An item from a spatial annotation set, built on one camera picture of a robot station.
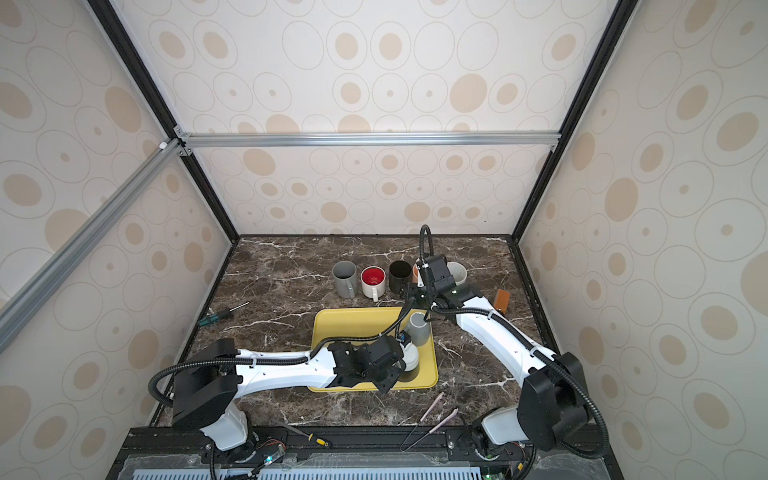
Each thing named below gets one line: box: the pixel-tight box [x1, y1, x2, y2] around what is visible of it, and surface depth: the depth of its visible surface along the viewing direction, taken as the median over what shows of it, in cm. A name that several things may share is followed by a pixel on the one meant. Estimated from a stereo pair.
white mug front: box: [360, 265, 386, 303], surface depth 100 cm
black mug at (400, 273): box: [389, 260, 412, 296], surface depth 101 cm
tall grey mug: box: [332, 260, 358, 298], surface depth 99 cm
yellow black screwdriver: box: [277, 422, 330, 448], surface depth 76 cm
